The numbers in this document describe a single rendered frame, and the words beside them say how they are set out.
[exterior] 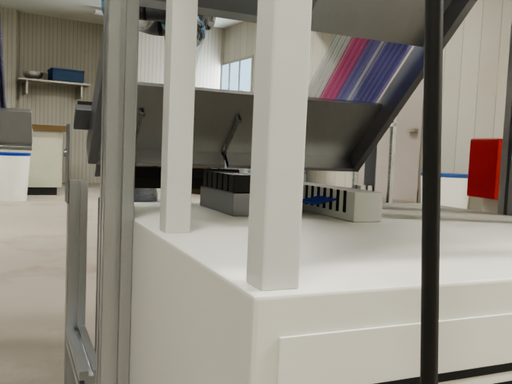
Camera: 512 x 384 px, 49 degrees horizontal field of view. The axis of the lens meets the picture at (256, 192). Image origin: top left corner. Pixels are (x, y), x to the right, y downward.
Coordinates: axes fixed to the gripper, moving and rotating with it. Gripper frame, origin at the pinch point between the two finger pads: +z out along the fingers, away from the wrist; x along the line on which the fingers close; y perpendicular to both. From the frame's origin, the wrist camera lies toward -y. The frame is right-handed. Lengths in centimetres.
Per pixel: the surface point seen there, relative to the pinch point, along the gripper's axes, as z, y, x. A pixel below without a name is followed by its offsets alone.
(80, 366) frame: 46, -46, -24
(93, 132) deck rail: 7.4, -22.3, -20.7
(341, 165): 5, -31, 44
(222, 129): 3.3, -22.4, 8.8
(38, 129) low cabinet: -568, -408, -8
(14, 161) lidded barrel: -472, -391, -37
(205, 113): 4.2, -17.9, 3.3
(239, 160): 4.0, -30.5, 14.9
